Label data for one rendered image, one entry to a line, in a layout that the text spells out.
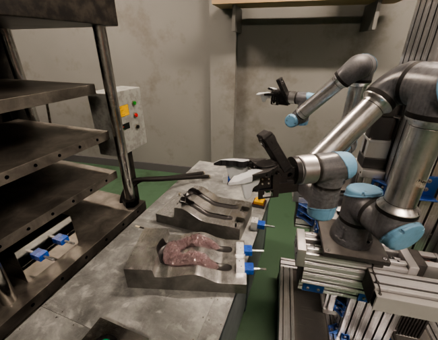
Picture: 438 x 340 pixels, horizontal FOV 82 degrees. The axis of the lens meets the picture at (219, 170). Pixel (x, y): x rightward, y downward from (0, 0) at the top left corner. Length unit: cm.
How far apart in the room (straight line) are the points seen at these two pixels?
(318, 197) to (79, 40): 377
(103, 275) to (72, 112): 343
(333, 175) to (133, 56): 327
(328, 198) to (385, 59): 272
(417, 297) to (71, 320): 124
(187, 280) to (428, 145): 92
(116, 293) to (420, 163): 116
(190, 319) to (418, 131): 95
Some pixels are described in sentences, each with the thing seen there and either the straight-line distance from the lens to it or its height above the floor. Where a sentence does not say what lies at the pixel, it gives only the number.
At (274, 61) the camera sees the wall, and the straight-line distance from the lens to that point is 318.
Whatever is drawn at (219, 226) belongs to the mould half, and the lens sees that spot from 134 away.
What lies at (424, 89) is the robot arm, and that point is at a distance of 81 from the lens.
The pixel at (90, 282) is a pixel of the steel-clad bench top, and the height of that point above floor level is 80.
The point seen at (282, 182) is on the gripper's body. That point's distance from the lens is 65.
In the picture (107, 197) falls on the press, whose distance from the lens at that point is 191.
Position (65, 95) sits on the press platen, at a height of 151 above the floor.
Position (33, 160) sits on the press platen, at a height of 129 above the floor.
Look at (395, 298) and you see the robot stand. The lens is 114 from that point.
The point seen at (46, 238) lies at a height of 93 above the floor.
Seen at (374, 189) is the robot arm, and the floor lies 127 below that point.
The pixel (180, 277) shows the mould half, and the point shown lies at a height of 88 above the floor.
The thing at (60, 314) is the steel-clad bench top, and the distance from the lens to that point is 126.
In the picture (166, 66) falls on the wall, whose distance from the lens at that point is 349.
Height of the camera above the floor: 172
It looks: 26 degrees down
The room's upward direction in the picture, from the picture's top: straight up
